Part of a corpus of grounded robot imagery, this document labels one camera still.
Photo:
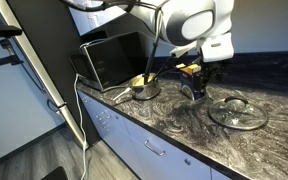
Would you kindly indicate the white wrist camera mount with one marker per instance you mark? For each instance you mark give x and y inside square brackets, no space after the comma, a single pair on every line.
[217,46]

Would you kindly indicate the tall steel bar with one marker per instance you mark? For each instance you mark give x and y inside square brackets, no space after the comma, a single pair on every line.
[36,63]

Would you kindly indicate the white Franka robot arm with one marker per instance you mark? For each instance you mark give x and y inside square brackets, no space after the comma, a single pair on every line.
[190,23]

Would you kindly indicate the black camera stand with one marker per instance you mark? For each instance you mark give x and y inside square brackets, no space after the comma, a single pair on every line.
[4,30]

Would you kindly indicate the tall black side panel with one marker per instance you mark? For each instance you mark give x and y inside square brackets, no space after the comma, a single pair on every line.
[44,33]

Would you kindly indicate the round glass pot lid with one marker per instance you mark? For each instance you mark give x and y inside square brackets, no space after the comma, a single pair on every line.
[237,115]

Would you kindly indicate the blue Barilla orzo box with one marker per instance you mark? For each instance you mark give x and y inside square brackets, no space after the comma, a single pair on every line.
[189,86]

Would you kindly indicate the black microwave oven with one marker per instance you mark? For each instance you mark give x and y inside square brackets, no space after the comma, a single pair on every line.
[114,60]

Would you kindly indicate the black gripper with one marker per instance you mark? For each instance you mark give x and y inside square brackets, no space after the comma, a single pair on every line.
[214,69]

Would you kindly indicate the white cabinet front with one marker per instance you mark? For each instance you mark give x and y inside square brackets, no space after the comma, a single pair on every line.
[170,166]
[90,113]

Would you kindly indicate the round cabinet lock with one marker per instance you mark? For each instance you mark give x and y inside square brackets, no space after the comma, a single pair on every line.
[187,162]

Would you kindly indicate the black floor object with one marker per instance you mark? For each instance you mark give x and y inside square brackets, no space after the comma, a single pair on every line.
[54,174]

